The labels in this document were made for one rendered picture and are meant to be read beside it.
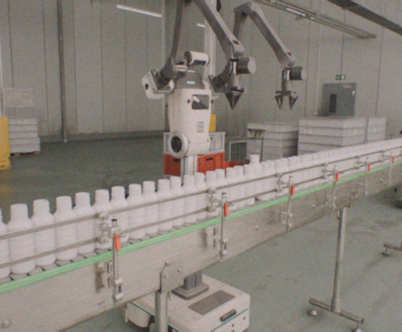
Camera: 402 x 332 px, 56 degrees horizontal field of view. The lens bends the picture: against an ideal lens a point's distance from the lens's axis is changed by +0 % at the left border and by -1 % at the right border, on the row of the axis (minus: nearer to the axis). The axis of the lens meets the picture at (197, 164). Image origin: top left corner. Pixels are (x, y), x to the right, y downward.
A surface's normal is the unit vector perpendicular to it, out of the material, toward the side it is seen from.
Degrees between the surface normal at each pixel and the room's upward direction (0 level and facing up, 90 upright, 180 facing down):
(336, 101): 90
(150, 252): 90
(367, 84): 90
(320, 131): 89
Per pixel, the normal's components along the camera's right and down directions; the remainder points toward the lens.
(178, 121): -0.69, 0.29
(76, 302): 0.72, 0.12
